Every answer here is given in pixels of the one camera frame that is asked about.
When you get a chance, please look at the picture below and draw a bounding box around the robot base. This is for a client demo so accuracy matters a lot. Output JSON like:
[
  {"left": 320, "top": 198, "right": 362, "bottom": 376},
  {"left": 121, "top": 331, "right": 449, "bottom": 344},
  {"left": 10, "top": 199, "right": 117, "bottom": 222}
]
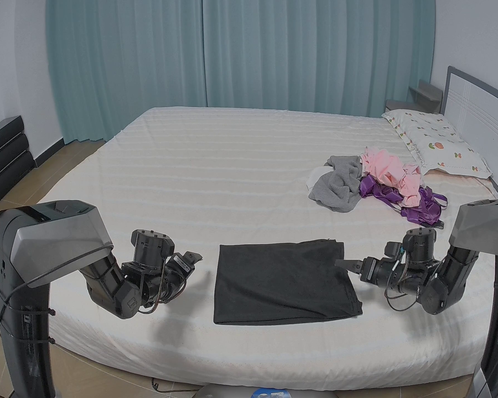
[{"left": 199, "top": 383, "right": 293, "bottom": 398}]

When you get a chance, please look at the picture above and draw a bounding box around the purple garment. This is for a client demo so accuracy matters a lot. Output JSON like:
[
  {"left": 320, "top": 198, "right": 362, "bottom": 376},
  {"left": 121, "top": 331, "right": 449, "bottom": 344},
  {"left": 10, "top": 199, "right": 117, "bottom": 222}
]
[{"left": 359, "top": 174, "right": 448, "bottom": 229}]

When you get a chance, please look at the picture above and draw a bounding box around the black chest of drawers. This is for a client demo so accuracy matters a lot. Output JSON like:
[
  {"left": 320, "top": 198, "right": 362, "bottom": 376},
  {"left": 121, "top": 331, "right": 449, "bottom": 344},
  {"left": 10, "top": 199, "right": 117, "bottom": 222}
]
[{"left": 0, "top": 116, "right": 36, "bottom": 219}]

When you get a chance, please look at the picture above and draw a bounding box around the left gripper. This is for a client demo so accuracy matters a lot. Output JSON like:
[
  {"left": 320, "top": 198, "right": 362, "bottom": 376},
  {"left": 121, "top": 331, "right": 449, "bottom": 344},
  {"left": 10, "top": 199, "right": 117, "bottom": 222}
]
[{"left": 162, "top": 252, "right": 204, "bottom": 293}]

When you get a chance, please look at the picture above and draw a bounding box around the pink garment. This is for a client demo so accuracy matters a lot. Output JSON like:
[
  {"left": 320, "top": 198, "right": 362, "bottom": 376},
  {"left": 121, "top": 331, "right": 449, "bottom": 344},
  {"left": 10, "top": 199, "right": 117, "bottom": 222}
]
[{"left": 360, "top": 147, "right": 423, "bottom": 208}]

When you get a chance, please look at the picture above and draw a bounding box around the blue-green curtain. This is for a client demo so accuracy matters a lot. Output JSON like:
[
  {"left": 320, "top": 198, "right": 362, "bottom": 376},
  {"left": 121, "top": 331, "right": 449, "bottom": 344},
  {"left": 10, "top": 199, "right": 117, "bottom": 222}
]
[
  {"left": 202, "top": 0, "right": 436, "bottom": 118},
  {"left": 46, "top": 0, "right": 208, "bottom": 144}
]

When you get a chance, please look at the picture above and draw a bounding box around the grey bedside table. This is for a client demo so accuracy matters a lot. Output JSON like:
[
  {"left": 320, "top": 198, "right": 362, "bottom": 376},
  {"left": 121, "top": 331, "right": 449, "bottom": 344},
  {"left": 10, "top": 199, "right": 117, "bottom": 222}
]
[{"left": 385, "top": 80, "right": 444, "bottom": 115}]

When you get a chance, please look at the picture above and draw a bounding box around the black T-shirt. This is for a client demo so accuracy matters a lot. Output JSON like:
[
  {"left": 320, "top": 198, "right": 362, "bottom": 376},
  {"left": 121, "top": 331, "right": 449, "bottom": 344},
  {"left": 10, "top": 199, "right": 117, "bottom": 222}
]
[{"left": 213, "top": 240, "right": 364, "bottom": 326}]

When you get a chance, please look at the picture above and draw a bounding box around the white printed pillow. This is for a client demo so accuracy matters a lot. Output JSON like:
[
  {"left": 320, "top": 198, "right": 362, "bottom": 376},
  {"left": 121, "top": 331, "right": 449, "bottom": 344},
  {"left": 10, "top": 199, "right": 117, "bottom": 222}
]
[{"left": 382, "top": 109, "right": 494, "bottom": 179}]

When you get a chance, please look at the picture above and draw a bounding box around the bed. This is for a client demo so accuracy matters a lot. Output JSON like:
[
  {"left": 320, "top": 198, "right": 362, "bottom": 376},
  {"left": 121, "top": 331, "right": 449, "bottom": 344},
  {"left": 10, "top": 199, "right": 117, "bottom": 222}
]
[{"left": 46, "top": 66, "right": 498, "bottom": 391}]

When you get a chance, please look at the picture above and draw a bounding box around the black cable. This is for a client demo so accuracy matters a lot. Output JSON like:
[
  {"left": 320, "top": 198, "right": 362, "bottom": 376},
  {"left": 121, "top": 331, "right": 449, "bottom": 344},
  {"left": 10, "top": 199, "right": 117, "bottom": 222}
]
[{"left": 19, "top": 242, "right": 113, "bottom": 288}]

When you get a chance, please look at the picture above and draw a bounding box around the white garment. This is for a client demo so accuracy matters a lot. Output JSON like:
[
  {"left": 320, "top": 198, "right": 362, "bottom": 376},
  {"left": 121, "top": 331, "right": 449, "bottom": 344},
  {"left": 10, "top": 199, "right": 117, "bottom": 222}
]
[{"left": 306, "top": 167, "right": 330, "bottom": 192}]

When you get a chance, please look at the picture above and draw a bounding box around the grey garment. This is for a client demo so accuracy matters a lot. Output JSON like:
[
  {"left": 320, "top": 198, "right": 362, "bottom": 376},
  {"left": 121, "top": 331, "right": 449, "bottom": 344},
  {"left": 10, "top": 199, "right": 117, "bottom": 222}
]
[{"left": 308, "top": 156, "right": 364, "bottom": 214}]

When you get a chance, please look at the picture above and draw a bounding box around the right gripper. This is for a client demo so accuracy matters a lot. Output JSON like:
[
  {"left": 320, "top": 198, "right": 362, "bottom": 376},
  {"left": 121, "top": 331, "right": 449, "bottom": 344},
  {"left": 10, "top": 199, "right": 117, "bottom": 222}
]
[{"left": 335, "top": 256, "right": 395, "bottom": 289}]

